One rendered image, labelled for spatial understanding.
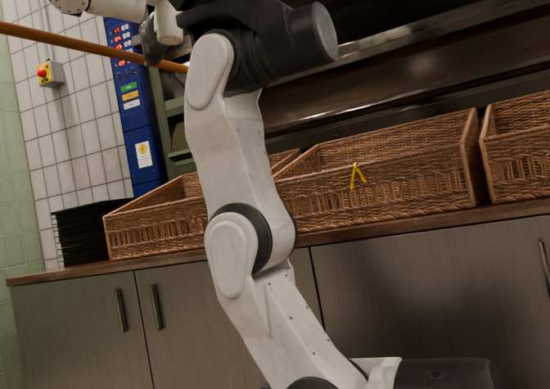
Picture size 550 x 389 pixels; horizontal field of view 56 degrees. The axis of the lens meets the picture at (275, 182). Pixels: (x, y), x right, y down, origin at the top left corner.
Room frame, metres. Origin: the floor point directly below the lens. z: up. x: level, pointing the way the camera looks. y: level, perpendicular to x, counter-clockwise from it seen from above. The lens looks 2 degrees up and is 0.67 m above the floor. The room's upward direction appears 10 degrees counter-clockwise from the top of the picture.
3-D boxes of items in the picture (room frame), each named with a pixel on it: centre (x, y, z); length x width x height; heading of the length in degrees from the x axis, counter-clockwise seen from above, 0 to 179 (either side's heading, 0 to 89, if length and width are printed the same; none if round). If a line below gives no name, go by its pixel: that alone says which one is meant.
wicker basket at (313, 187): (1.53, -0.31, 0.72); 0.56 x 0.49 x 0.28; 63
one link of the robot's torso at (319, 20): (1.01, -0.02, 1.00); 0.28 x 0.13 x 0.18; 64
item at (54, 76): (2.43, 0.95, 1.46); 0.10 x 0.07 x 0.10; 63
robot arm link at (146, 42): (1.43, 0.26, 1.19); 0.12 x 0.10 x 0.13; 28
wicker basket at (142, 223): (1.81, 0.23, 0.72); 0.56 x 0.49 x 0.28; 64
